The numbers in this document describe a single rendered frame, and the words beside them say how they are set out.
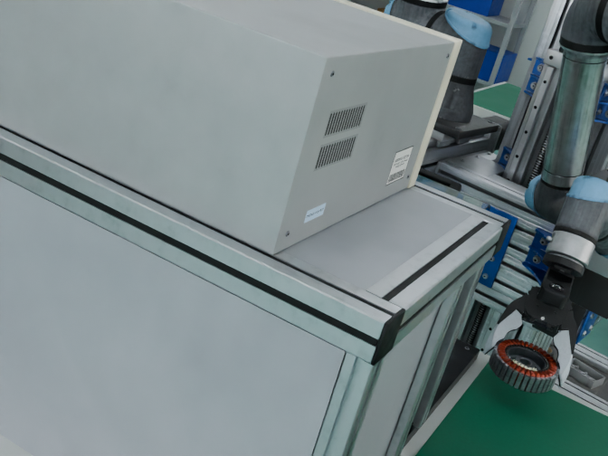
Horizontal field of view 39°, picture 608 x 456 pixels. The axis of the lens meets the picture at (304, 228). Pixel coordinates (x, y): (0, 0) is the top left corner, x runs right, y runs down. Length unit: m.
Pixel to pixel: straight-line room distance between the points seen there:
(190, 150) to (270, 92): 0.11
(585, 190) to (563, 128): 0.14
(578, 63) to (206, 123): 0.88
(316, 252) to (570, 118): 0.83
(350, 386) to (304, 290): 0.10
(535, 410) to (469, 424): 0.16
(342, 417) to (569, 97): 0.91
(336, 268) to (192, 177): 0.17
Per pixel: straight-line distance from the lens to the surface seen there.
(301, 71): 0.80
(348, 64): 0.84
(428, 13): 2.08
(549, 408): 1.57
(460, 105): 2.03
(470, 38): 2.01
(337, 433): 0.86
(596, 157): 2.11
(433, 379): 1.28
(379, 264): 0.90
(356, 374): 0.83
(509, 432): 1.45
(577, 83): 1.60
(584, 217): 1.54
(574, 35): 1.57
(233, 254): 0.84
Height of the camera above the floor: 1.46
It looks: 22 degrees down
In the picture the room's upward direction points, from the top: 16 degrees clockwise
